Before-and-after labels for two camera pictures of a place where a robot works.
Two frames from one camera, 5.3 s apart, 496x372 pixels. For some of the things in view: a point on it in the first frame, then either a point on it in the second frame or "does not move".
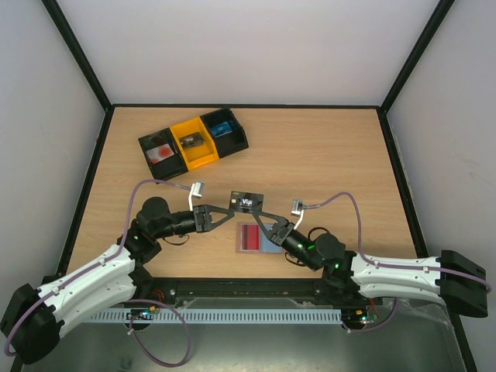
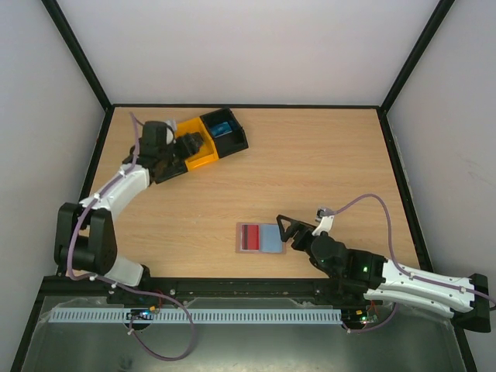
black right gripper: [280, 232] -> [296, 235]
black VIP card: [240, 200] -> [193, 142]
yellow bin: [195, 142] does not move
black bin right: [226, 132] does not move
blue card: [221, 129] does not move
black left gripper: [204, 211] -> [182, 139]
